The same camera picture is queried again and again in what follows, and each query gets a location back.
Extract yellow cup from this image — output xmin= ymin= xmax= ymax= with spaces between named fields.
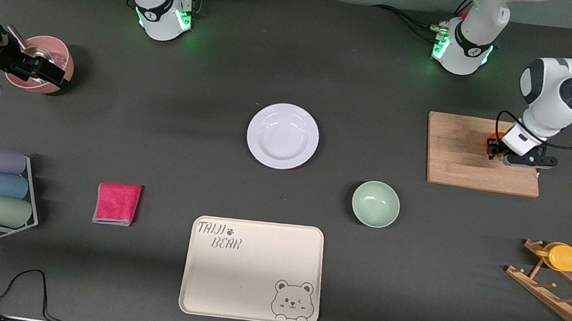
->
xmin=534 ymin=240 xmax=572 ymax=273

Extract light green bowl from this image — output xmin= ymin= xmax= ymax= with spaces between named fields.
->
xmin=348 ymin=178 xmax=404 ymax=232

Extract white round plate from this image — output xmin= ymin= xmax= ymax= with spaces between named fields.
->
xmin=242 ymin=99 xmax=324 ymax=175

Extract pink bowl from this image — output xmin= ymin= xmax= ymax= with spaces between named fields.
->
xmin=2 ymin=30 xmax=78 ymax=98

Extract metal scoop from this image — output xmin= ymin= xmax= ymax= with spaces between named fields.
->
xmin=3 ymin=25 xmax=67 ymax=73

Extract wooden cutting board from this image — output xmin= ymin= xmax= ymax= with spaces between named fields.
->
xmin=419 ymin=111 xmax=549 ymax=199

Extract orange fruit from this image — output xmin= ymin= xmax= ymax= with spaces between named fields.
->
xmin=485 ymin=130 xmax=507 ymax=152

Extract black floor cable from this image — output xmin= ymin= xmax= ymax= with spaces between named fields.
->
xmin=0 ymin=264 xmax=85 ymax=321

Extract beige bear print tray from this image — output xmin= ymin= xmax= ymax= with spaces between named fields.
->
xmin=177 ymin=210 xmax=331 ymax=321

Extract green cup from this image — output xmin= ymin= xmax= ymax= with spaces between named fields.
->
xmin=0 ymin=196 xmax=34 ymax=230

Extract pink folded cloth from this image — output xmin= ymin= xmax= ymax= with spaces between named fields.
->
xmin=92 ymin=179 xmax=144 ymax=229

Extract black left base cables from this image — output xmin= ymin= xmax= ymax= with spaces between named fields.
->
xmin=368 ymin=0 xmax=474 ymax=49

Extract blue cup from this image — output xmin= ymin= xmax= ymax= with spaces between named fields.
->
xmin=0 ymin=174 xmax=30 ymax=202

